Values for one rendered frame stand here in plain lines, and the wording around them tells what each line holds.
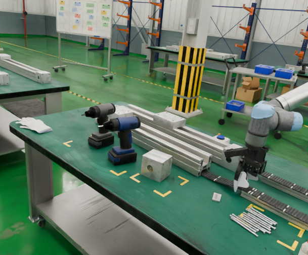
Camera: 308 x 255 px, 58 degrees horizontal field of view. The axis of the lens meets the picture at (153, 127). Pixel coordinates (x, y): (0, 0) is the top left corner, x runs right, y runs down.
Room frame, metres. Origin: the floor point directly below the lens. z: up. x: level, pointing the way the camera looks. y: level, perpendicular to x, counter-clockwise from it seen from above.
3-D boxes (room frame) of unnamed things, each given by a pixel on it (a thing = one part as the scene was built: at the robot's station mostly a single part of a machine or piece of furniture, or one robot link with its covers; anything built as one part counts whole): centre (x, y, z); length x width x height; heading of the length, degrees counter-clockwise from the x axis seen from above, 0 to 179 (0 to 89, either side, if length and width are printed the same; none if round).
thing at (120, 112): (1.57, 0.23, 0.87); 0.16 x 0.11 x 0.07; 47
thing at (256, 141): (1.00, -0.40, 1.03); 0.08 x 0.08 x 0.05
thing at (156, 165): (1.09, -0.04, 0.83); 0.11 x 0.10 x 0.10; 149
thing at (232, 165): (1.25, -0.42, 0.83); 0.12 x 0.09 x 0.10; 137
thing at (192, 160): (1.40, 0.04, 0.82); 0.80 x 0.10 x 0.09; 47
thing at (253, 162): (0.99, -0.40, 0.95); 0.09 x 0.08 x 0.12; 47
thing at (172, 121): (1.54, -0.09, 0.87); 0.16 x 0.11 x 0.07; 47
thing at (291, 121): (1.03, -0.49, 1.11); 0.11 x 0.11 x 0.08; 10
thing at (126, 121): (1.16, 0.16, 0.89); 0.20 x 0.08 x 0.22; 124
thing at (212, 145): (1.54, -0.09, 0.82); 0.80 x 0.10 x 0.09; 47
